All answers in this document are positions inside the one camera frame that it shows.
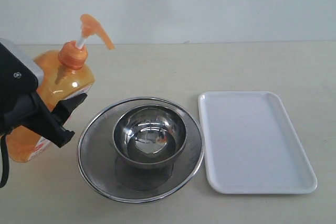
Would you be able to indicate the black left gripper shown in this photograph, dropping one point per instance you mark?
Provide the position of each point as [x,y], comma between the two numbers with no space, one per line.
[44,122]

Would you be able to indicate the orange soap pump bottle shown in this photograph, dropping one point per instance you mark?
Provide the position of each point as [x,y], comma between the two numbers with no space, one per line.
[65,76]

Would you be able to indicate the small stainless steel bowl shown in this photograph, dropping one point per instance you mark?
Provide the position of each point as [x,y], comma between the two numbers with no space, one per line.
[150,136]

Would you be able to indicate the large steel mesh strainer basin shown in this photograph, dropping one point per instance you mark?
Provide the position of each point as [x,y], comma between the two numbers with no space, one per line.
[105,171]

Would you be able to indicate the white rectangular plastic tray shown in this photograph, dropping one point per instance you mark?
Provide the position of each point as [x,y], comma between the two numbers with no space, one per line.
[251,146]

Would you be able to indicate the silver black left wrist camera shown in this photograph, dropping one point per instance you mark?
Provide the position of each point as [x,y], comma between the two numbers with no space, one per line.
[20,78]

